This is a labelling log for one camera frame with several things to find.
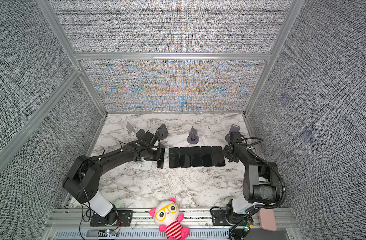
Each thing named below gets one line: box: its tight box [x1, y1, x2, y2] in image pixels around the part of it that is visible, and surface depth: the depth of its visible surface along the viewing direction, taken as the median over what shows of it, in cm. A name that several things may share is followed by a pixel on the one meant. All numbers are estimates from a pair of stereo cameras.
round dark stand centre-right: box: [187, 126, 199, 145], surface depth 105 cm
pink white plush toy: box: [149, 198, 190, 240], surface depth 69 cm
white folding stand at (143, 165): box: [132, 160, 153, 171], surface depth 91 cm
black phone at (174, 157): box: [168, 147, 180, 168], surface depth 97 cm
